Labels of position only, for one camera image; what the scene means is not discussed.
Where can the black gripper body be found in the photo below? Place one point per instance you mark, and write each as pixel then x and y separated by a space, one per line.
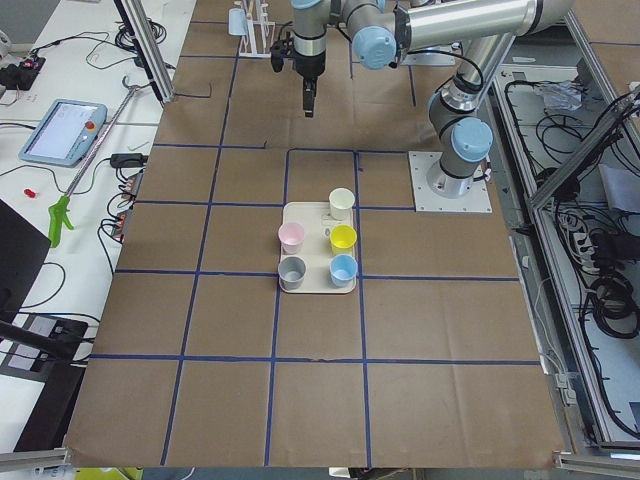
pixel 309 64

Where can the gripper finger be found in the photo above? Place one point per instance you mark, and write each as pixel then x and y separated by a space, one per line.
pixel 308 96

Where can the light blue plastic cup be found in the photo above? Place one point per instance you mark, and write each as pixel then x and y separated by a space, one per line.
pixel 237 23

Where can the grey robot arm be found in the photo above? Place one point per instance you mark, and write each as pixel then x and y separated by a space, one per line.
pixel 379 39

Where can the pale green plastic cup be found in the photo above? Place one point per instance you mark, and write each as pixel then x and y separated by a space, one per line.
pixel 341 201

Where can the pink plastic cup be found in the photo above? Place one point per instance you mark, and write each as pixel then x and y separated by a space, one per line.
pixel 291 236

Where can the yellow plastic cup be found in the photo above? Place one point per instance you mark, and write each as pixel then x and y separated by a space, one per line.
pixel 342 239

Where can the grey plastic cup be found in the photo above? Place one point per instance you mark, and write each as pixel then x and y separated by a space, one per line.
pixel 291 271

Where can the beige plastic tray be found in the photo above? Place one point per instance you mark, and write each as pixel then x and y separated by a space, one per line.
pixel 316 249

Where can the black power adapter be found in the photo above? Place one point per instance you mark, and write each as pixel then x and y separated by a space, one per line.
pixel 128 160

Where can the blue teach pendant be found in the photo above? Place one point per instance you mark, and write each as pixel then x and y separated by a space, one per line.
pixel 65 133

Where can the black monitor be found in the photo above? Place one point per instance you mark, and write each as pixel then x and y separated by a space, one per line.
pixel 23 252

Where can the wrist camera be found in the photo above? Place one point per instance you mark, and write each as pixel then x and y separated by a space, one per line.
pixel 280 51

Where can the white wire cup rack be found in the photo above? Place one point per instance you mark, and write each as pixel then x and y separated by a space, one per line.
pixel 258 30

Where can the aluminium frame post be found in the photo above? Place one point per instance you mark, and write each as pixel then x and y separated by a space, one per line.
pixel 137 24

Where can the green handled reacher grabber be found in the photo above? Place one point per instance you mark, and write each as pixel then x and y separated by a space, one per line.
pixel 58 216

